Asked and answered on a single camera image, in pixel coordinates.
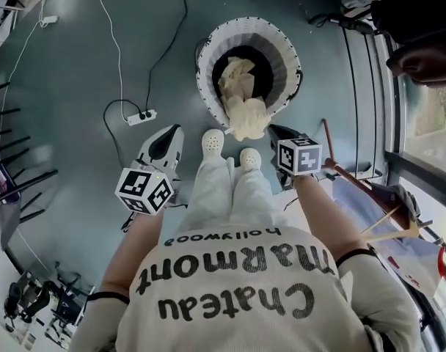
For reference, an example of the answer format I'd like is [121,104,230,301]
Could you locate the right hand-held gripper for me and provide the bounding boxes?
[268,123,324,192]

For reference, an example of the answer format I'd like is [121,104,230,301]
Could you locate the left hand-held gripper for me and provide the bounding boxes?
[115,124,185,216]

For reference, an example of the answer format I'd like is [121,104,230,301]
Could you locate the cream beige garment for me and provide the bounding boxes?
[217,55,271,142]

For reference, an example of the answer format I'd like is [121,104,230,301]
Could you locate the wooden coat rack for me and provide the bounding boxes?
[321,118,446,289]

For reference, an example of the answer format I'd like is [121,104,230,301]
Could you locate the person's left forearm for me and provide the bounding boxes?
[100,210,164,302]

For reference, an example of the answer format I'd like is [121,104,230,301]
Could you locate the person's right forearm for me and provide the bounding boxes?
[294,174,373,267]

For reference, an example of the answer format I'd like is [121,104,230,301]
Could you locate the black garment rack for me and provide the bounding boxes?
[308,12,385,181]

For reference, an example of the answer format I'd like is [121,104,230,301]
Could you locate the person's right white shoe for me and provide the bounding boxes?
[239,147,263,172]

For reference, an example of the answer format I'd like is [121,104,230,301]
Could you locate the person's white shoe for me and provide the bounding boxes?
[201,128,225,161]
[239,147,263,172]

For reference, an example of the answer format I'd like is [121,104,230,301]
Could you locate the person's left white shoe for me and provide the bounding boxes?
[201,128,225,161]

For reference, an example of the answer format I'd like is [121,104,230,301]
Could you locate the person's white trousers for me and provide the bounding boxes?
[184,152,279,234]

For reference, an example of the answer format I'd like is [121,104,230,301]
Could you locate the white woven laundry basket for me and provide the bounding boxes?
[195,17,303,128]

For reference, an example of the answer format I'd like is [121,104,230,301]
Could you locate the grey cap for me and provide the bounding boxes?
[371,183,423,221]

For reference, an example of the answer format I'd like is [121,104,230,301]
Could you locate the light wooden hanger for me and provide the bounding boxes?
[360,205,435,243]

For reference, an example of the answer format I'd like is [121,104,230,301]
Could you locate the black grey chair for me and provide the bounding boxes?
[0,82,59,251]

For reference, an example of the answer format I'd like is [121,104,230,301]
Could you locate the person's cream lettered shirt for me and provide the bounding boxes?
[67,225,425,352]

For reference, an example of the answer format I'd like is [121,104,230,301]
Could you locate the black hanging jacket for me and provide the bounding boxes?
[371,0,446,47]

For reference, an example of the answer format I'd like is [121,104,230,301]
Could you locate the black office chair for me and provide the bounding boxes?
[2,269,94,329]

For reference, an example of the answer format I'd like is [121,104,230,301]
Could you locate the black power cable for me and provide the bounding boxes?
[145,0,190,113]
[103,99,147,172]

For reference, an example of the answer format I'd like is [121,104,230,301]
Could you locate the white power cable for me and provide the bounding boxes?
[0,0,48,135]
[92,0,131,120]

